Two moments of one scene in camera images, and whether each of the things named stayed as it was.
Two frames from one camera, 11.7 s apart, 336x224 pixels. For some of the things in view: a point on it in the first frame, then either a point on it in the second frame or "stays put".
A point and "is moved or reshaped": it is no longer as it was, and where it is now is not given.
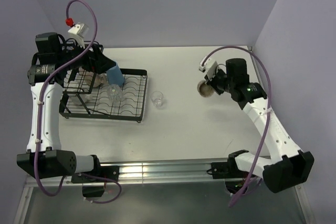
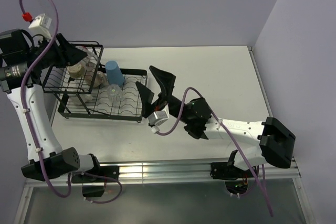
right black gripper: [211, 83] → [167, 82]
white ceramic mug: [80, 99] stays put
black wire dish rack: [94, 96] stays put
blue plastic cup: [115, 75] stays put
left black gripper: [101, 64] → [67, 54]
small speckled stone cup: [204, 89] is moved or reshaped
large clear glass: [115, 93] stays put
